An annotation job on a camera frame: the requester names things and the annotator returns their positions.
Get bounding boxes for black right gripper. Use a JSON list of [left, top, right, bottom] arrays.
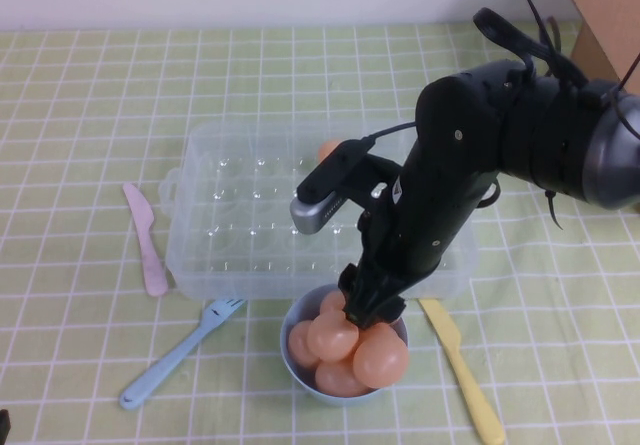
[[338, 163, 500, 328]]

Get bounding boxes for orange egg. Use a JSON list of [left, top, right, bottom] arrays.
[[352, 332, 410, 388], [319, 292, 351, 317], [368, 321, 402, 345], [317, 140, 342, 163], [306, 311, 361, 365], [287, 320, 321, 368], [314, 360, 374, 399]]

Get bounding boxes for clear plastic egg box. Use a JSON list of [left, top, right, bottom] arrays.
[[157, 119, 479, 302]]

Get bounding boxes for brown cardboard box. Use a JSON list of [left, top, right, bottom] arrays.
[[552, 0, 640, 82]]

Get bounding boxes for yellow plastic knife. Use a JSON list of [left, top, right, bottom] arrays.
[[418, 298, 506, 445]]

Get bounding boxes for light blue bowl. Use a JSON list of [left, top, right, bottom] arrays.
[[279, 284, 410, 409]]

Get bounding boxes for light blue plastic fork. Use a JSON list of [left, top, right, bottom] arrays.
[[118, 298, 246, 411]]

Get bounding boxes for pink plastic knife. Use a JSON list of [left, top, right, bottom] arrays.
[[122, 182, 170, 298]]

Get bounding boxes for green checked tablecloth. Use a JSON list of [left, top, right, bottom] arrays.
[[0, 22, 640, 445]]

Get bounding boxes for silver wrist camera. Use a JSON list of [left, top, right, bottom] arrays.
[[288, 137, 382, 236]]

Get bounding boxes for black camera bracket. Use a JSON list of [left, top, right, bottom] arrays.
[[344, 153, 402, 216]]

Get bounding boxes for black camera cable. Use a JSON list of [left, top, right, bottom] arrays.
[[370, 120, 419, 142]]

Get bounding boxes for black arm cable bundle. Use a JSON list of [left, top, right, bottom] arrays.
[[472, 0, 591, 87]]

